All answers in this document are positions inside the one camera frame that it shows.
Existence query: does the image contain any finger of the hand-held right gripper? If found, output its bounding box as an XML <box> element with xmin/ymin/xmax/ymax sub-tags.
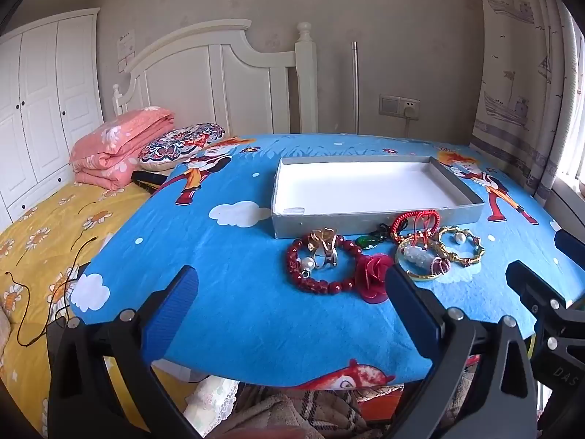
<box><xmin>554</xmin><ymin>229</ymin><xmax>585</xmax><ymax>281</ymax></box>
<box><xmin>505</xmin><ymin>260</ymin><xmax>585</xmax><ymax>332</ymax></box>

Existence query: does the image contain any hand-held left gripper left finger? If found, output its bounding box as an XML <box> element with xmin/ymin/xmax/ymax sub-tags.
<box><xmin>48</xmin><ymin>264</ymin><xmax>215</xmax><ymax>439</ymax></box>

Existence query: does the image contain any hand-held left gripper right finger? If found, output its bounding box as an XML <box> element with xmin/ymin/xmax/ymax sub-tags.
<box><xmin>385</xmin><ymin>265</ymin><xmax>536</xmax><ymax>439</ymax></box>

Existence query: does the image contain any plain gold bangle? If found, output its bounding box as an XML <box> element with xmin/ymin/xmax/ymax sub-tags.
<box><xmin>395</xmin><ymin>238</ymin><xmax>451</xmax><ymax>282</ymax></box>

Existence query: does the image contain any red rose brooch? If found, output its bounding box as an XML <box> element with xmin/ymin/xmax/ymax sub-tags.
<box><xmin>356</xmin><ymin>254</ymin><xmax>395</xmax><ymax>305</ymax></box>

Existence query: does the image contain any gold bamboo bangle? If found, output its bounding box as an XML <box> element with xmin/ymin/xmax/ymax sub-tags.
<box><xmin>432</xmin><ymin>225</ymin><xmax>485</xmax><ymax>267</ymax></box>

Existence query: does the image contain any pale jade charm pink knot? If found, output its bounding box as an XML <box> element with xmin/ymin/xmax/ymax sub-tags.
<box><xmin>402</xmin><ymin>244</ymin><xmax>451</xmax><ymax>275</ymax></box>

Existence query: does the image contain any green stone pendant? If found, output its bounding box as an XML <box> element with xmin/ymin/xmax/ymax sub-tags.
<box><xmin>356</xmin><ymin>223</ymin><xmax>394</xmax><ymax>250</ymax></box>

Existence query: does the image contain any red braided cord bracelet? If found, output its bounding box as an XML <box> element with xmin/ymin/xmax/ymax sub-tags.
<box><xmin>390</xmin><ymin>209</ymin><xmax>442</xmax><ymax>257</ymax></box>

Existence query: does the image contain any gold ring clip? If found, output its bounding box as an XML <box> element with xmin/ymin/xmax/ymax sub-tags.
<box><xmin>306</xmin><ymin>228</ymin><xmax>344</xmax><ymax>270</ymax></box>

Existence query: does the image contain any red bead bracelet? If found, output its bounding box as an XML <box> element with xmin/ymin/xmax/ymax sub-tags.
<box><xmin>286</xmin><ymin>234</ymin><xmax>366</xmax><ymax>294</ymax></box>

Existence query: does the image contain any grey cardboard box tray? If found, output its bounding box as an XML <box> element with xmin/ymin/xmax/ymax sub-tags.
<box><xmin>271</xmin><ymin>155</ymin><xmax>485</xmax><ymax>241</ymax></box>

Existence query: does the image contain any white window sill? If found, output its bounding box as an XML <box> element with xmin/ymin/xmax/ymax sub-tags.
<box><xmin>546</xmin><ymin>176</ymin><xmax>585</xmax><ymax>234</ymax></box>

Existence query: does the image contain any blue cartoon print tablecloth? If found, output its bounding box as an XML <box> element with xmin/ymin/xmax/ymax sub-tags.
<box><xmin>68</xmin><ymin>134</ymin><xmax>585</xmax><ymax>391</ymax></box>

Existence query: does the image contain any white lace cloth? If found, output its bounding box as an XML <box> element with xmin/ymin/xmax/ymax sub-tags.
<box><xmin>183</xmin><ymin>375</ymin><xmax>241</xmax><ymax>439</ymax></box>

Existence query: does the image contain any black stick-shaped object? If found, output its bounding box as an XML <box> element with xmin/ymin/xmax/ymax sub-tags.
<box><xmin>131</xmin><ymin>170</ymin><xmax>172</xmax><ymax>193</ymax></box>

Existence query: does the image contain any beige plaid cloth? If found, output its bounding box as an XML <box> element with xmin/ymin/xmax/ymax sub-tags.
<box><xmin>238</xmin><ymin>384</ymin><xmax>366</xmax><ymax>439</ymax></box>

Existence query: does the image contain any yellow daisy bedsheet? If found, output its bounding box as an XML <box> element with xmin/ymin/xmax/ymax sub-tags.
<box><xmin>0</xmin><ymin>171</ymin><xmax>197</xmax><ymax>421</ymax></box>

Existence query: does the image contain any patterned pillow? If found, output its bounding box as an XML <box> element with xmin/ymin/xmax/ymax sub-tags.
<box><xmin>138</xmin><ymin>123</ymin><xmax>227</xmax><ymax>172</ymax></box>

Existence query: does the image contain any pink floral folded quilt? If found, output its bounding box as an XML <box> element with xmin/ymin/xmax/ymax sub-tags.
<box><xmin>69</xmin><ymin>106</ymin><xmax>177</xmax><ymax>189</ymax></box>

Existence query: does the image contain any ship print curtain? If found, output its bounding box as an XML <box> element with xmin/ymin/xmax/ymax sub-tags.
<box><xmin>471</xmin><ymin>0</ymin><xmax>585</xmax><ymax>202</ymax></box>

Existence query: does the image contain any white bed headboard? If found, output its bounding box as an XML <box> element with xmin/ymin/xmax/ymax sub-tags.
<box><xmin>112</xmin><ymin>20</ymin><xmax>318</xmax><ymax>135</ymax></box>

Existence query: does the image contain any metal pole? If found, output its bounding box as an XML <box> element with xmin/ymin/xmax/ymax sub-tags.
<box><xmin>351</xmin><ymin>41</ymin><xmax>362</xmax><ymax>134</ymax></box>

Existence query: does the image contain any white wardrobe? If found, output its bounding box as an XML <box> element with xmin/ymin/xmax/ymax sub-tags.
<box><xmin>0</xmin><ymin>8</ymin><xmax>105</xmax><ymax>225</ymax></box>

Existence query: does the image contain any thin black cable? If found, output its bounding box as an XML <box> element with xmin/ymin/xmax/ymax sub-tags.
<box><xmin>4</xmin><ymin>237</ymin><xmax>99</xmax><ymax>346</ymax></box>

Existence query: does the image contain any white plug with cable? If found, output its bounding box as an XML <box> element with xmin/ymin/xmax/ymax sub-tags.
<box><xmin>403</xmin><ymin>102</ymin><xmax>420</xmax><ymax>139</ymax></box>

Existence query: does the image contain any beige wall socket panel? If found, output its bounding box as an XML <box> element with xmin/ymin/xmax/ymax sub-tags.
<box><xmin>379</xmin><ymin>94</ymin><xmax>420</xmax><ymax>120</ymax></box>

